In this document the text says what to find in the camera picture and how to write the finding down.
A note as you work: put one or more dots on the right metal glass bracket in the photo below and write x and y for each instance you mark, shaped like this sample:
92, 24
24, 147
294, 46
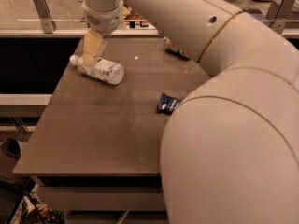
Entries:
279, 13

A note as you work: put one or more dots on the green white drink can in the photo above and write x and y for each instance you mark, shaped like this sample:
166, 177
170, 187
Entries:
170, 45

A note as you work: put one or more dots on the wire basket with items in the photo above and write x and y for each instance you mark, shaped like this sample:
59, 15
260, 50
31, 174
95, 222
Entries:
31, 209

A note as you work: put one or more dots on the glass barrier panel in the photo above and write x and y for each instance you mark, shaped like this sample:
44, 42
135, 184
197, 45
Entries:
66, 14

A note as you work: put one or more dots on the blue snack bar wrapper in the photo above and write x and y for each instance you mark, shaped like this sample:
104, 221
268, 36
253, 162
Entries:
167, 104

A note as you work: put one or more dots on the metal glass bracket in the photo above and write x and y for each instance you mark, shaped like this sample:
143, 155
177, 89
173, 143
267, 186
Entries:
47, 23
279, 13

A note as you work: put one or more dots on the clear plastic water bottle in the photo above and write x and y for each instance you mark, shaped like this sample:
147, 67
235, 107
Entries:
104, 70

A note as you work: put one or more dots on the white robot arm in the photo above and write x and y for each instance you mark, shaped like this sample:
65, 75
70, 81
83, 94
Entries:
230, 151

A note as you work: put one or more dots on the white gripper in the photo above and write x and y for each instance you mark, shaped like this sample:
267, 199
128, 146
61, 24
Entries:
104, 19

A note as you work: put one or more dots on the left metal glass bracket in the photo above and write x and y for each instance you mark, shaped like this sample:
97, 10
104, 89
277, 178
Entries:
47, 23

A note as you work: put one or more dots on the grey table drawer base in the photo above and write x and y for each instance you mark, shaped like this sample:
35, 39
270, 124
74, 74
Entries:
102, 193

